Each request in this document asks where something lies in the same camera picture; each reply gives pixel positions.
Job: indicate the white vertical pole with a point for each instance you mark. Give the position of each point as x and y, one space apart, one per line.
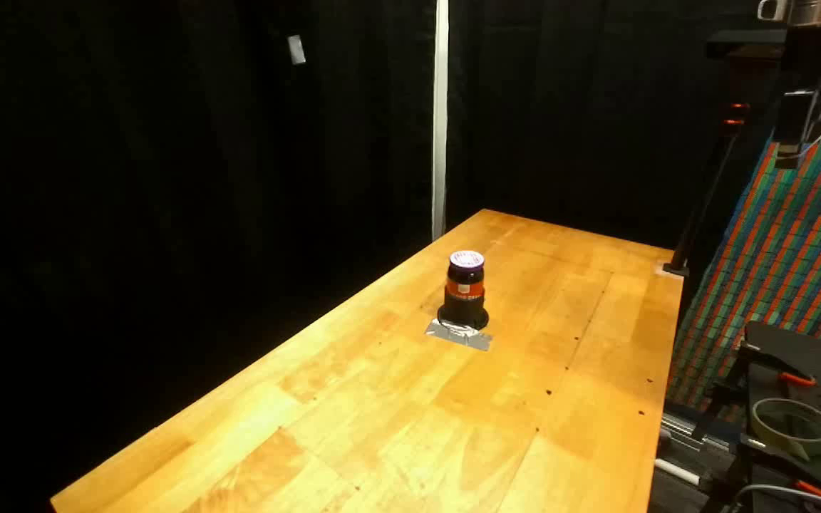
441 115

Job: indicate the black mounting plate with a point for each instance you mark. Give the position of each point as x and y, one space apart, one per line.
799 349

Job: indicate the masking tape roll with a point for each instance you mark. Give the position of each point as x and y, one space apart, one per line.
766 417

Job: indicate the black clamp on cloth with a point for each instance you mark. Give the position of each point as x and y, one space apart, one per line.
792 129

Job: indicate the small white tag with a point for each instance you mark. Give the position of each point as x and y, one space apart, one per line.
297 48

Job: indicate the black shelf board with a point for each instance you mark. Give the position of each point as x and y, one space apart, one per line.
749 41

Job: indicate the colourful striped cloth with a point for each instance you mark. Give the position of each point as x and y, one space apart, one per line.
799 258

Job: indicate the black stand pole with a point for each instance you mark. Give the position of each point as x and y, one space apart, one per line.
714 189

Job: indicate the white mug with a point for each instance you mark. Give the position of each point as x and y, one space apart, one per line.
771 8

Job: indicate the black curtain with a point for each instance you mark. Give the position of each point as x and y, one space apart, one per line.
145 189

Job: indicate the orange label jar white lid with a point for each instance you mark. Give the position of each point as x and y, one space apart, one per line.
467 285

